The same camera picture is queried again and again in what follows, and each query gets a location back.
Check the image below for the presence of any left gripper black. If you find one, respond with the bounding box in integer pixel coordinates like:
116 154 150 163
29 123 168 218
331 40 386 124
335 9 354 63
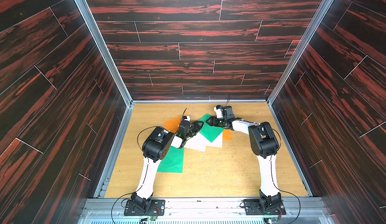
183 121 204 140

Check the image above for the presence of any green paper sheet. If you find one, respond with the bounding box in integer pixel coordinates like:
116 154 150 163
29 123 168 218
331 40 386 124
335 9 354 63
199 114 224 142
157 147 184 173

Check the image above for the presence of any pale yellow paper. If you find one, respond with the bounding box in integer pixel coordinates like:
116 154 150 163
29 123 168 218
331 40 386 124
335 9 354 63
184 133 209 152
207 133 223 148

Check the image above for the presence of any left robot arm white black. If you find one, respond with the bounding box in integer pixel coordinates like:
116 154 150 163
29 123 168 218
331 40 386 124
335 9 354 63
131 118 204 214

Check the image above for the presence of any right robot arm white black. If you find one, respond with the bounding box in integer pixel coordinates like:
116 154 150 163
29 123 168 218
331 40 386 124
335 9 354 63
206 116 285 215

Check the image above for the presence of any right orange paper sheet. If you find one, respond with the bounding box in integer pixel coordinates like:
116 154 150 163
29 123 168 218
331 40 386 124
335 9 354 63
222 129 233 141

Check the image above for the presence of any orange paper sheet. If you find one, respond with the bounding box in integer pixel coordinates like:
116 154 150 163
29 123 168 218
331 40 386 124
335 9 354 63
222 129 233 141
164 117 182 133

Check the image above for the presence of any left orange paper sheet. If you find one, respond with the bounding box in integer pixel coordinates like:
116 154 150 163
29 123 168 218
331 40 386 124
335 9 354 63
164 117 182 133

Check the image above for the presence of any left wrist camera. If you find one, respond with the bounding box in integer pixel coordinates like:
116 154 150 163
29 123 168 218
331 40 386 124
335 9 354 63
177 116 191 138

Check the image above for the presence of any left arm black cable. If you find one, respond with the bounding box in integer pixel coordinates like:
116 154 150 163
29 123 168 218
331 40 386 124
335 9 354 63
110 125 157 223

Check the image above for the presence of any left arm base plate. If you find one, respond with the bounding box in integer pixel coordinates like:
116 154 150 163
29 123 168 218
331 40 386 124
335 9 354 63
124 199 165 217

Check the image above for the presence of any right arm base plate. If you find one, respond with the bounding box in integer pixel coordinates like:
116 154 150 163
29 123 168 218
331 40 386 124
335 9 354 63
240 198 286 216

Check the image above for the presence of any front aluminium frame rail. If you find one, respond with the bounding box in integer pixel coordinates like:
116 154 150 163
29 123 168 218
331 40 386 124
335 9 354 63
78 197 337 224

